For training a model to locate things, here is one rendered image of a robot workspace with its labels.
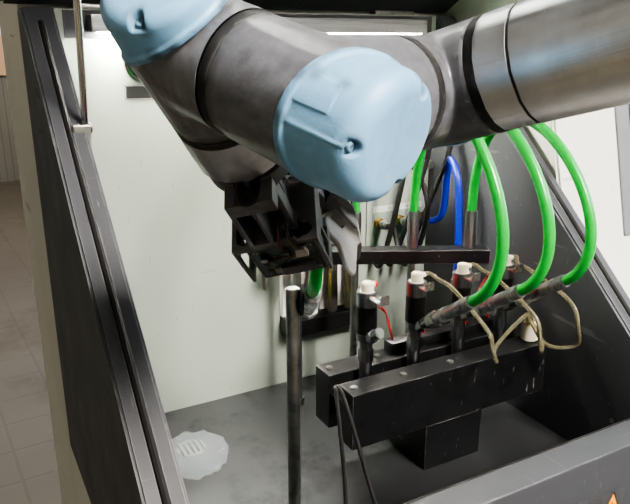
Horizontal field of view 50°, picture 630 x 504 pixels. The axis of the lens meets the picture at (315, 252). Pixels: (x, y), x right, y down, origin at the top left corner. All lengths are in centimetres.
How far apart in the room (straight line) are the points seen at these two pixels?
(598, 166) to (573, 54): 77
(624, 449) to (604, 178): 45
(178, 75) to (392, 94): 13
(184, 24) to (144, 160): 65
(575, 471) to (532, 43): 56
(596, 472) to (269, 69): 67
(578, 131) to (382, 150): 81
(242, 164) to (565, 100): 21
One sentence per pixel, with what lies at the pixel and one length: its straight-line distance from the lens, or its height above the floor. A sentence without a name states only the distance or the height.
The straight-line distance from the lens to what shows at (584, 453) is 89.
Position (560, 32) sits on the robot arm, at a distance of 41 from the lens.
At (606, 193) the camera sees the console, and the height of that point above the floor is 118.
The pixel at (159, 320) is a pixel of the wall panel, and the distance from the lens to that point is 110.
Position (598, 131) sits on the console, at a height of 127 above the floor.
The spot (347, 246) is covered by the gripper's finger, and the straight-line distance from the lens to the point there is 62.
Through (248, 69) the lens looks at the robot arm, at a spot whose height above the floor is 140.
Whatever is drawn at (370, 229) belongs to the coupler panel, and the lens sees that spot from 121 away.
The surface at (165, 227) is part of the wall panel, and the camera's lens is 105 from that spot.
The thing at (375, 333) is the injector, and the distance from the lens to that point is 89.
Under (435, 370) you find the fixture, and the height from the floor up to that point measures 98.
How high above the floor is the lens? 141
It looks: 17 degrees down
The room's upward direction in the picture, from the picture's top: straight up
